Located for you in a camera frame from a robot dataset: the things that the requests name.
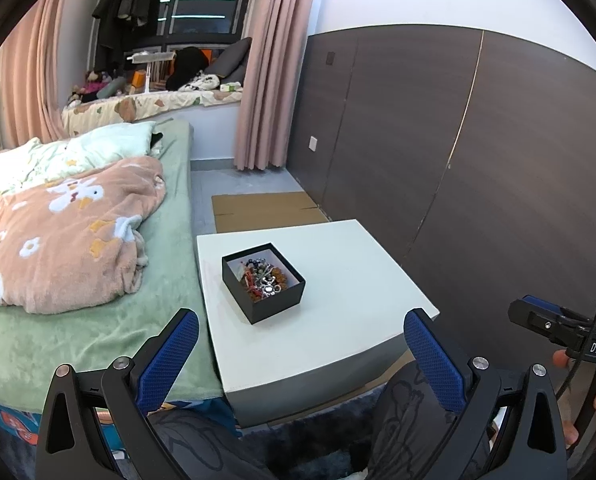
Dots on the orange box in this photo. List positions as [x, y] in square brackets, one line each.
[139, 79]

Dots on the hanging dark clothes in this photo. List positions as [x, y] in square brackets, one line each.
[113, 15]

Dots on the person's right leg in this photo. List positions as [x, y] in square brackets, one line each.
[407, 420]

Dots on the dark wall switch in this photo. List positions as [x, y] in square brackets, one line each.
[330, 58]

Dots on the black cushion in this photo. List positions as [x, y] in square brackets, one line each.
[188, 67]

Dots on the pink curtain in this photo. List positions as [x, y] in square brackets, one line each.
[273, 60]
[33, 70]

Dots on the pink flower blanket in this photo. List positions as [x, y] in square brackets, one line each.
[78, 240]

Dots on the plush toys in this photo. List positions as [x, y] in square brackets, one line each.
[95, 82]

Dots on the person's leg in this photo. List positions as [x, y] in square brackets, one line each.
[198, 440]
[407, 420]

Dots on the bed with green sheet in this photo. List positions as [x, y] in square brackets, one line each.
[128, 330]

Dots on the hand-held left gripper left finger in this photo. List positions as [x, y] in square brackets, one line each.
[168, 355]

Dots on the pale green quilt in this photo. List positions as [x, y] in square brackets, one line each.
[113, 142]

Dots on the person's left leg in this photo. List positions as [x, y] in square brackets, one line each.
[198, 440]

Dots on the white wall socket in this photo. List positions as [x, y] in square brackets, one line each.
[313, 143]

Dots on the dark window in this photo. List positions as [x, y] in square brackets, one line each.
[203, 15]

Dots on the white low table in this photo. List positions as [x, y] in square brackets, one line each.
[357, 280]

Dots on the floral window seat cover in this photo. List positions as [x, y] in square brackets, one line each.
[143, 105]

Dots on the black jewelry box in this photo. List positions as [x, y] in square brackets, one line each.
[273, 307]

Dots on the brown cardboard sheet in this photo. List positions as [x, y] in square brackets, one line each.
[263, 210]

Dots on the grey pillow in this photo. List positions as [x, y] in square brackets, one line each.
[233, 60]

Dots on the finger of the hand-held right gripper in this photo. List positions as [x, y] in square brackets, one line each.
[540, 303]

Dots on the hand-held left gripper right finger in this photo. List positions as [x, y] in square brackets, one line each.
[435, 360]

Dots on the small green box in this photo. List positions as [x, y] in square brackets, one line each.
[230, 87]

